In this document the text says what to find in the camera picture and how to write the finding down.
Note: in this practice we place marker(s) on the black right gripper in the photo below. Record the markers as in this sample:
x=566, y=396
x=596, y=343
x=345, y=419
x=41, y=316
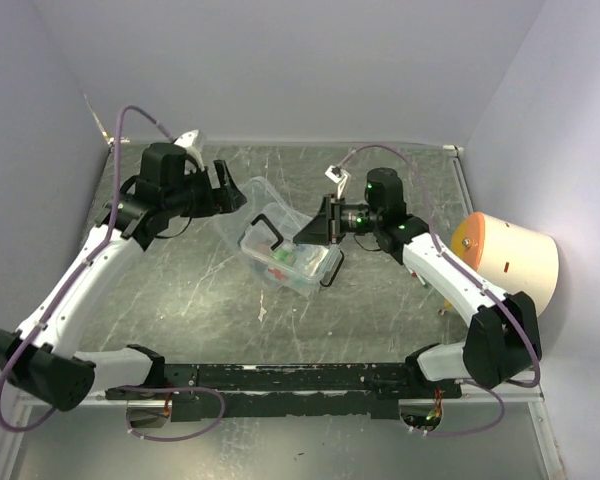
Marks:
x=326, y=228

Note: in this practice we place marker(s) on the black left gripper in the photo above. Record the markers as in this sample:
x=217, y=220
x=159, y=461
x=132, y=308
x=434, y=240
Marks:
x=227, y=197

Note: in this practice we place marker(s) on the clear box lid black handle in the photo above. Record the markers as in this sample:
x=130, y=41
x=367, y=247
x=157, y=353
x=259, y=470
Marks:
x=260, y=210

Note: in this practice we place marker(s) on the clear first aid box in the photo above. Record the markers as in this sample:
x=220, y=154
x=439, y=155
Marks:
x=267, y=243

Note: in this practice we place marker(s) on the small green packet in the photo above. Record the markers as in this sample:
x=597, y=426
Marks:
x=285, y=257

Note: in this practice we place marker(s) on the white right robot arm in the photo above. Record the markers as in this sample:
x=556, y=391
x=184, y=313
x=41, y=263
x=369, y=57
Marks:
x=503, y=337

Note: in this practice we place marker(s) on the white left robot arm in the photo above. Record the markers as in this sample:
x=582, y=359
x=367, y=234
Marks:
x=41, y=357

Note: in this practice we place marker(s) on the red green thermometer pen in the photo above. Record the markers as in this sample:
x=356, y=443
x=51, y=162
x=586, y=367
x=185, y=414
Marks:
x=420, y=279

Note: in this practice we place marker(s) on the cream cylinder orange face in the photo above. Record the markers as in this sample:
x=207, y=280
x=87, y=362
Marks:
x=510, y=256

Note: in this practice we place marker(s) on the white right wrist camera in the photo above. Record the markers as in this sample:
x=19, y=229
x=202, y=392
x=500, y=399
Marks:
x=340, y=177

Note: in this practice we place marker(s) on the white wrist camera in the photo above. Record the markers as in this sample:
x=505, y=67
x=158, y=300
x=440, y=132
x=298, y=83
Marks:
x=340, y=177
x=191, y=142

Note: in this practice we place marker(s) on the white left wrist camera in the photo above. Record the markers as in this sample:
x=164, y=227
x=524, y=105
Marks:
x=191, y=142

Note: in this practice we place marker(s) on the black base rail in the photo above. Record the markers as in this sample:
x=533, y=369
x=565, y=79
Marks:
x=275, y=391

